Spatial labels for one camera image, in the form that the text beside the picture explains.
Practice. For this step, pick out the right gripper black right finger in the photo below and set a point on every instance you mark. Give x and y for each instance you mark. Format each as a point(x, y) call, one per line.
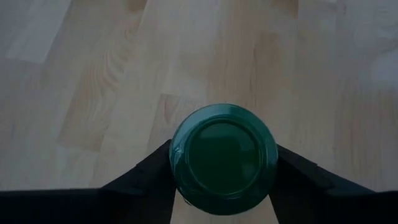
point(311, 196)

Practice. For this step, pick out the green lid glass spice jar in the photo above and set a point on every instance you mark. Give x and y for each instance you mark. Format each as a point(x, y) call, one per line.
point(224, 158)

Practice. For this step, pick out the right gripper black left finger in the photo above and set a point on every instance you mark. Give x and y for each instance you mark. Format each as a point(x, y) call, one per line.
point(140, 193)

